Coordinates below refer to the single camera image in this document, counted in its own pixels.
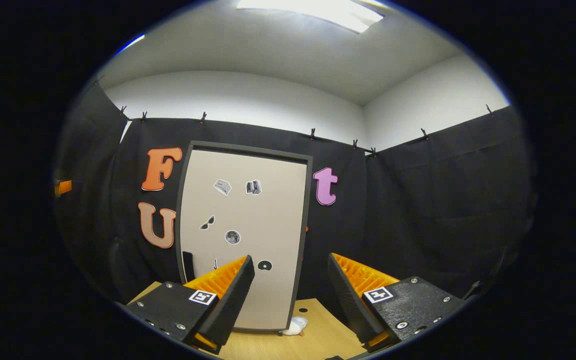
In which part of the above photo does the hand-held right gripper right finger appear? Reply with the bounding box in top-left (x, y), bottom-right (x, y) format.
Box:
top-left (328, 252), bottom-right (466, 352)

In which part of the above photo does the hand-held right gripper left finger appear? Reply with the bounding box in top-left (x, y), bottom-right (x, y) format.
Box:
top-left (125, 255), bottom-right (256, 355)

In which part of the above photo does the black door handle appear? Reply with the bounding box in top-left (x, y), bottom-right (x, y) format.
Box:
top-left (182, 251), bottom-right (195, 283)

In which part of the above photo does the beige cabinet door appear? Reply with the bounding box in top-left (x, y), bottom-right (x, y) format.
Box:
top-left (179, 149), bottom-right (309, 331)

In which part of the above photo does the dark grey cabinet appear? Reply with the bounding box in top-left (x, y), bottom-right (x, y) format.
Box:
top-left (174, 141), bottom-right (314, 335)

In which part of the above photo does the white plush toy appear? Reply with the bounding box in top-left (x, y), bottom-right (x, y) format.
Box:
top-left (282, 316), bottom-right (309, 337)

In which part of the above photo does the black backdrop cloth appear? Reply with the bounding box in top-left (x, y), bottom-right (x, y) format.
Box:
top-left (53, 82), bottom-right (536, 321)

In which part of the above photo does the row of cloth clamps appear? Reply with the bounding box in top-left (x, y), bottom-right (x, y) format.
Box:
top-left (95, 75), bottom-right (494, 156)

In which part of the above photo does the large ceiling light panel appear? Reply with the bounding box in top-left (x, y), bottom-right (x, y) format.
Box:
top-left (235, 0), bottom-right (385, 34)

